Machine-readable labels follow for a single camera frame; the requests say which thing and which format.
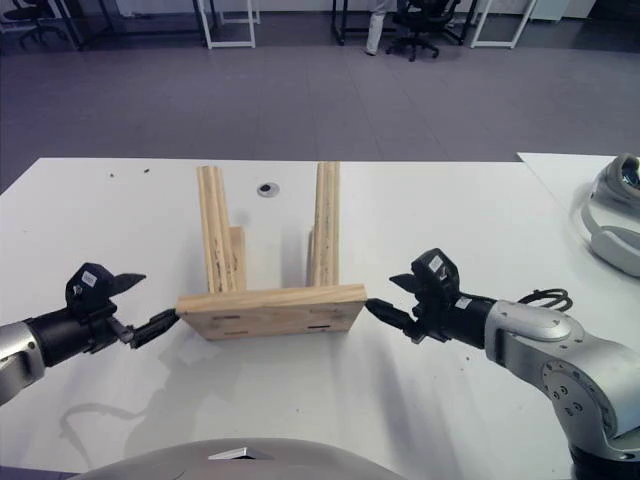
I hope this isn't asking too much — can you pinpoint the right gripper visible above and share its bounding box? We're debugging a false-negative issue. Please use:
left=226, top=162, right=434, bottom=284
left=365, top=272, right=499, bottom=350

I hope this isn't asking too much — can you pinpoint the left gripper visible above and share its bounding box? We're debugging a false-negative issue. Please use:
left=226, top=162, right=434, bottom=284
left=25, top=272, right=180, bottom=370

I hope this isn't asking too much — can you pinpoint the wooden seat board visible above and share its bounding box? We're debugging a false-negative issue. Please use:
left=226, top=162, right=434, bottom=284
left=176, top=283, right=370, bottom=343

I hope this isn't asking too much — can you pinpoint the wooden leg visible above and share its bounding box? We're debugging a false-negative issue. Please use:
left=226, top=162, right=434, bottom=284
left=309, top=160, right=343, bottom=291
left=195, top=165, right=237, bottom=295

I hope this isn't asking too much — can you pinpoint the wooden cross bar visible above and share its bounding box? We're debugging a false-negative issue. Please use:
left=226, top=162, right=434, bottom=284
left=228, top=225, right=248, bottom=292

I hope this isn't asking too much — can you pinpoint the robot body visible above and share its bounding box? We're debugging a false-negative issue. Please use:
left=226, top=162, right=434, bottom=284
left=73, top=437, right=402, bottom=480

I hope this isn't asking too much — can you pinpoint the white headset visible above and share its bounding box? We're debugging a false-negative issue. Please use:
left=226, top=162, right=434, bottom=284
left=569, top=152, right=640, bottom=279

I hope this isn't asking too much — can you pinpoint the person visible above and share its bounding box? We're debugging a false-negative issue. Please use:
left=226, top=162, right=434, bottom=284
left=364, top=0, right=392, bottom=57

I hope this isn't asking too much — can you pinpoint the black office chair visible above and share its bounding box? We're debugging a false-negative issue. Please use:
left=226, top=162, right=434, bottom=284
left=384, top=0, right=455, bottom=63

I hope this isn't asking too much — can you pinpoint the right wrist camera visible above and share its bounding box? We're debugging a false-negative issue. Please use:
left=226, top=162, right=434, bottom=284
left=409, top=246, right=461, bottom=302

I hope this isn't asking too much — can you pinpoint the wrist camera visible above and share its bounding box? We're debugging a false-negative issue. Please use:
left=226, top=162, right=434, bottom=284
left=64, top=261, right=120, bottom=316
left=409, top=246, right=461, bottom=302

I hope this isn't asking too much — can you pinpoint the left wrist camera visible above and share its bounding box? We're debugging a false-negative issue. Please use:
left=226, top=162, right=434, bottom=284
left=64, top=261, right=120, bottom=316

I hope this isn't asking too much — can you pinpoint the black cable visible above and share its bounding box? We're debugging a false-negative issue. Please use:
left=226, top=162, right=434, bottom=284
left=516, top=286, right=574, bottom=312

